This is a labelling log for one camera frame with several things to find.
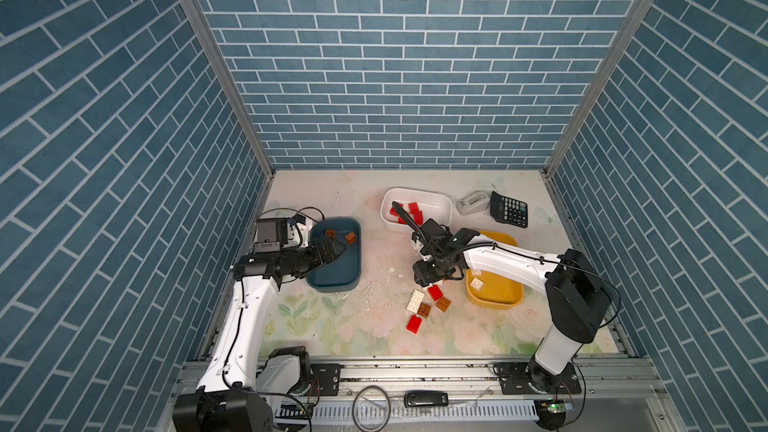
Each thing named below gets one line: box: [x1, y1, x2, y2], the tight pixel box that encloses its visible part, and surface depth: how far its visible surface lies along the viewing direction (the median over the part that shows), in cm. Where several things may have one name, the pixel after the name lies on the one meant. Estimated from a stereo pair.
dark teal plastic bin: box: [306, 217, 361, 293], surface depth 93 cm
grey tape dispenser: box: [456, 190, 490, 216], surface depth 110 cm
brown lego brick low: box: [417, 302, 431, 318], surface depth 87 cm
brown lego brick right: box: [436, 296, 451, 313], surface depth 87 cm
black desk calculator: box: [490, 191, 528, 229], surface depth 107 cm
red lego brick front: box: [406, 315, 423, 334], surface depth 84 cm
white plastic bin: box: [380, 187, 453, 230], surface depth 110 cm
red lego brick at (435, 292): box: [428, 284, 443, 301], surface depth 90 cm
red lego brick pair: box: [408, 202, 424, 225], surface depth 110 cm
